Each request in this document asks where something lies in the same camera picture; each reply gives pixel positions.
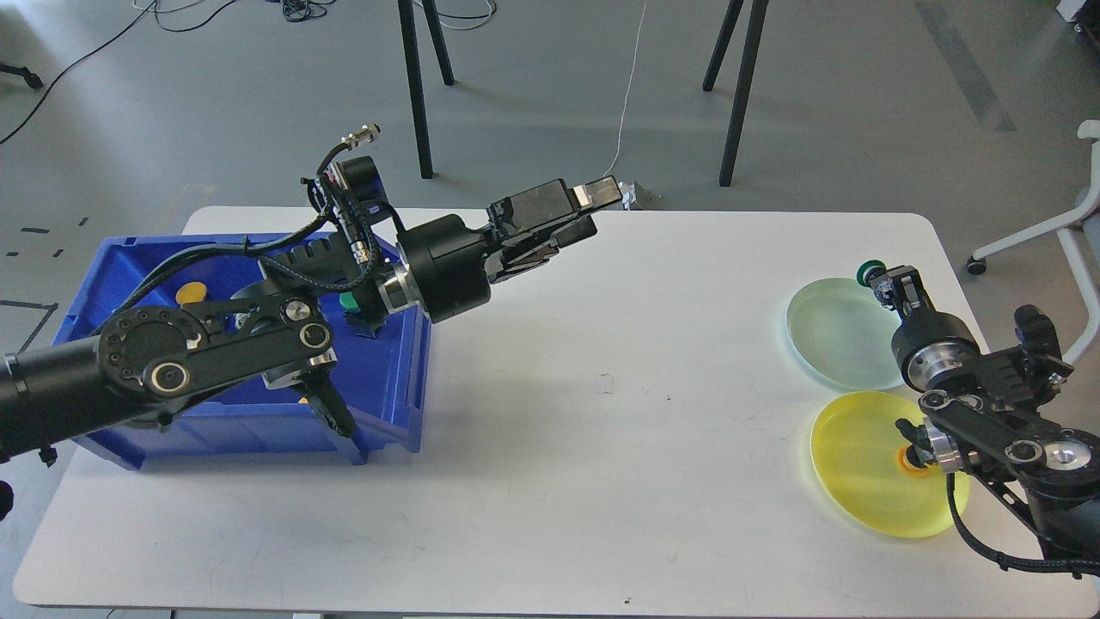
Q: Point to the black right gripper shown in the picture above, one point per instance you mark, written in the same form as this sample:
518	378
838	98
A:
926	344

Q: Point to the white power adapter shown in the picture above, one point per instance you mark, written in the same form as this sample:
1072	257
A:
634	197

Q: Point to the yellow plate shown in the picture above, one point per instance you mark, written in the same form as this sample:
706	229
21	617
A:
859	458

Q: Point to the black tripod right legs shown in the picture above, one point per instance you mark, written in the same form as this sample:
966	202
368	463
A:
746	73

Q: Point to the black tripod legs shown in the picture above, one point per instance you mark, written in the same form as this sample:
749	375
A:
746	73
409	39

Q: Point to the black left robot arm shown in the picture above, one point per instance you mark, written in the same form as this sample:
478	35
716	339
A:
153	362

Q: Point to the yellow push button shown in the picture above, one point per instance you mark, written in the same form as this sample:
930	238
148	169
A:
194	297
910	463

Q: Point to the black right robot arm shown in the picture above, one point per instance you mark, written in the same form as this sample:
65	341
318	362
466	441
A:
981	417

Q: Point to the black tripod left legs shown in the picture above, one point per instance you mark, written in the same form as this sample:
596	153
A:
409	39

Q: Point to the yellow push button back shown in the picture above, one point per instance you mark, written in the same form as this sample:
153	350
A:
194	297

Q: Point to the blue plastic bin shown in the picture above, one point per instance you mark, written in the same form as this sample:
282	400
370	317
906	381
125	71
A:
381	378

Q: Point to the green push button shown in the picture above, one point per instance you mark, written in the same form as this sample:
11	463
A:
364	323
870	270

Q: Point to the light green plate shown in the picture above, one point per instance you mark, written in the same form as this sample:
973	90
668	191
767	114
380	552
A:
840	330

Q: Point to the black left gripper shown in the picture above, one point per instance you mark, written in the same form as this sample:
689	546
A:
454	267

